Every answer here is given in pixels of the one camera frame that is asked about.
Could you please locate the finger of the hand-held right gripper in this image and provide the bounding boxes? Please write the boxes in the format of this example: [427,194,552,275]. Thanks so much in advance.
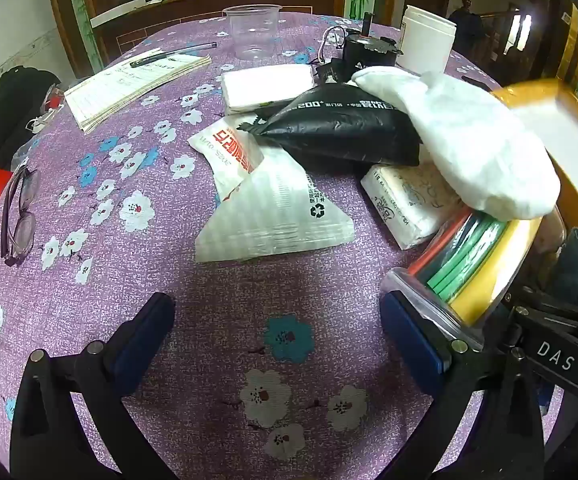
[512,284,578,323]

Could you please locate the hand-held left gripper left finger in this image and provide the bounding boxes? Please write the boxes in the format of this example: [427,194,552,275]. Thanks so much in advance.
[10,291,180,480]

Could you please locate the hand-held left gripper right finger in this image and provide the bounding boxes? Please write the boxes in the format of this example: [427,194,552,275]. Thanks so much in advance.
[380,290,545,480]

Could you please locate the bag of coloured sponges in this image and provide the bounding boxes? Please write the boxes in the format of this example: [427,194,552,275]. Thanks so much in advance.
[381,207,567,353]

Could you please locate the pale pink tissue pack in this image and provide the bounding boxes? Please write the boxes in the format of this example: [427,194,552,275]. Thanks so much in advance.
[360,162,470,251]

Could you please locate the white fluffy cloth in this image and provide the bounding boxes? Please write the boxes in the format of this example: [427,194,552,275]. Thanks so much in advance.
[351,66,561,221]

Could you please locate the black plastic packet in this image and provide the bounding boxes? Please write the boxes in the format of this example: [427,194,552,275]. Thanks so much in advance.
[249,80,422,167]

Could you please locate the blue cloth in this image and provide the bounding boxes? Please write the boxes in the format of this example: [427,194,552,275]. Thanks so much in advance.
[552,226,578,306]

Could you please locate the purple floral tablecloth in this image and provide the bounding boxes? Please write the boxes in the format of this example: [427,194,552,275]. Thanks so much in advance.
[0,10,570,480]

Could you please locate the purple framed glasses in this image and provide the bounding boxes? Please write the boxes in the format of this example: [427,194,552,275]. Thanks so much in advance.
[0,166,42,267]

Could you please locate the white striped plastic bag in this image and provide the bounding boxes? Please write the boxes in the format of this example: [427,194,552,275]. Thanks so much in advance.
[194,147,356,264]

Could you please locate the white bag with red print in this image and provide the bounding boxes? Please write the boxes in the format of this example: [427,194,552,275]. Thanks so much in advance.
[187,115,270,203]

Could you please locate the paper notebook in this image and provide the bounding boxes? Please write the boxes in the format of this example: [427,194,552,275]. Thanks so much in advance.
[64,49,213,133]

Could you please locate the clear bag of small items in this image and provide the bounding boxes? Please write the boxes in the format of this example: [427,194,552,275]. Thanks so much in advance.
[29,85,77,133]

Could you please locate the black backpack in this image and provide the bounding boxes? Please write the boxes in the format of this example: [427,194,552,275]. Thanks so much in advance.
[0,66,62,171]

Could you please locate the white tissue pack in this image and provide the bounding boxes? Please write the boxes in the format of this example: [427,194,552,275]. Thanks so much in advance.
[220,64,316,115]

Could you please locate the white plastic jar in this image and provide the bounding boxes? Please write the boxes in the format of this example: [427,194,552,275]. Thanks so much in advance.
[395,5,457,76]

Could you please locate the black capacitor block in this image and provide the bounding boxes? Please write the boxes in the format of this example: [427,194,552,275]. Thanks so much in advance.
[314,57,355,83]

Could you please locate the black pen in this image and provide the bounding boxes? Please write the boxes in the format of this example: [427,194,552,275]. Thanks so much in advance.
[130,41,218,68]

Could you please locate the black electric motor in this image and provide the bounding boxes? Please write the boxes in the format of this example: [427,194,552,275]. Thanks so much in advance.
[341,11,405,68]

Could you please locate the clear plastic cup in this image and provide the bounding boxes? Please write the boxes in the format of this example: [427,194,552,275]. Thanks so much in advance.
[222,4,283,61]

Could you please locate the flat white box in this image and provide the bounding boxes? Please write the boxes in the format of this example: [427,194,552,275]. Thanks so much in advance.
[90,1,156,28]

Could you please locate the wooden glass cabinet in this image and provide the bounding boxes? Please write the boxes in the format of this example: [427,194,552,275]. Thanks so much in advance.
[44,0,400,68]

